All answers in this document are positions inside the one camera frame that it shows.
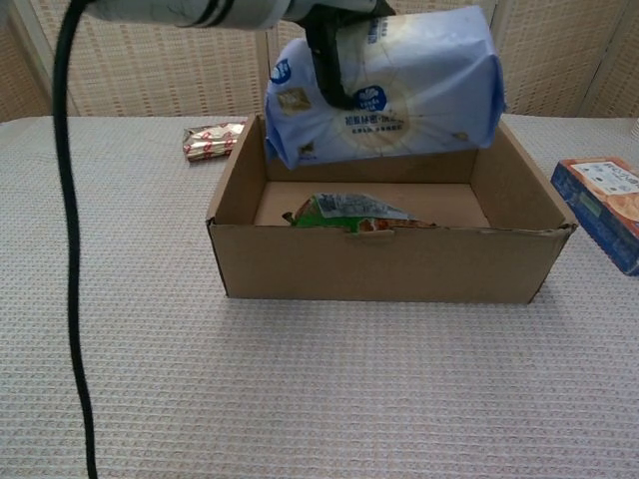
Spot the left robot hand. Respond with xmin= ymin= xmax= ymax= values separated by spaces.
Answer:
xmin=283 ymin=0 xmax=396 ymax=112

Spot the blue tissue pack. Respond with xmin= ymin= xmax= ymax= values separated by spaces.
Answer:
xmin=264 ymin=4 xmax=509 ymax=173

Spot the green snack bag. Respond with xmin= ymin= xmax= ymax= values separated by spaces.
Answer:
xmin=282 ymin=191 xmax=436 ymax=235

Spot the brown cardboard box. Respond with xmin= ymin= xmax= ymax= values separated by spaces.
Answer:
xmin=206 ymin=113 xmax=579 ymax=305

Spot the blue cookie box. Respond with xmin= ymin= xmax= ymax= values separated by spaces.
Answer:
xmin=549 ymin=157 xmax=639 ymax=277

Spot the beige woven folding screen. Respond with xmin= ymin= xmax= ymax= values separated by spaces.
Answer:
xmin=0 ymin=0 xmax=639 ymax=119

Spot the beige waffle tablecloth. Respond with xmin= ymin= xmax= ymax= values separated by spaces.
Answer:
xmin=0 ymin=113 xmax=639 ymax=479

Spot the black cable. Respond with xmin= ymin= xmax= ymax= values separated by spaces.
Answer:
xmin=51 ymin=0 xmax=100 ymax=479

